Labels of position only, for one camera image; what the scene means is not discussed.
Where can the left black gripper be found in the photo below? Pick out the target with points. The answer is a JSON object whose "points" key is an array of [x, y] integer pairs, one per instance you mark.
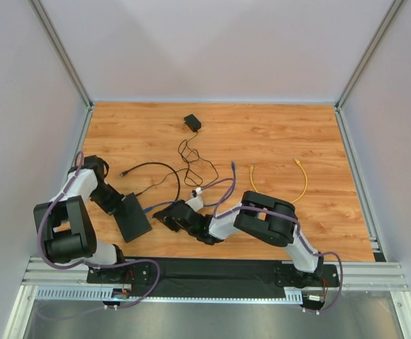
{"points": [[119, 206]]}

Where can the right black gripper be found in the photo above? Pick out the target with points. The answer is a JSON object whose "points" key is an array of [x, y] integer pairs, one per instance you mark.
{"points": [[172, 217]]}

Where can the black network switch box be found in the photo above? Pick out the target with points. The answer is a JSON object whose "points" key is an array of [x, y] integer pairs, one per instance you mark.
{"points": [[131, 219]]}

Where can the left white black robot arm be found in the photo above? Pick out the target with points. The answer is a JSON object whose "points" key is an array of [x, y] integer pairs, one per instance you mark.
{"points": [[65, 233]]}

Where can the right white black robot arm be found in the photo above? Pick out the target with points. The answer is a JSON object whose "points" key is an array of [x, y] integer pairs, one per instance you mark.
{"points": [[265, 218]]}

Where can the black power adapter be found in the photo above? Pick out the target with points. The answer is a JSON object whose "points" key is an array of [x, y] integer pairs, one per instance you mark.
{"points": [[193, 123]]}

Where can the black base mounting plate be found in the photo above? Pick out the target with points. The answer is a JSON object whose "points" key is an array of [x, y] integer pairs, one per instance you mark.
{"points": [[213, 278]]}

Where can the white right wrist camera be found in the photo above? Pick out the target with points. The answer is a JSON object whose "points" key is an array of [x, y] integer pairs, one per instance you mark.
{"points": [[196, 202]]}

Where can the front aluminium frame rail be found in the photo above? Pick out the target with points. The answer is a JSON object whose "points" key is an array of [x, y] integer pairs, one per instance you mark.
{"points": [[376, 276]]}

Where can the left aluminium frame post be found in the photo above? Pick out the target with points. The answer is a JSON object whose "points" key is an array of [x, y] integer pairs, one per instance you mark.
{"points": [[53, 37]]}

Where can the aluminium frame post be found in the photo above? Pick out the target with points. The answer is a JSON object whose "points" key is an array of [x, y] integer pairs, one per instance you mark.
{"points": [[368, 54], [53, 37]]}

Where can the right aluminium frame post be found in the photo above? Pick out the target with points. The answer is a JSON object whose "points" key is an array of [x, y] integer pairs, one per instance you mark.
{"points": [[368, 54]]}

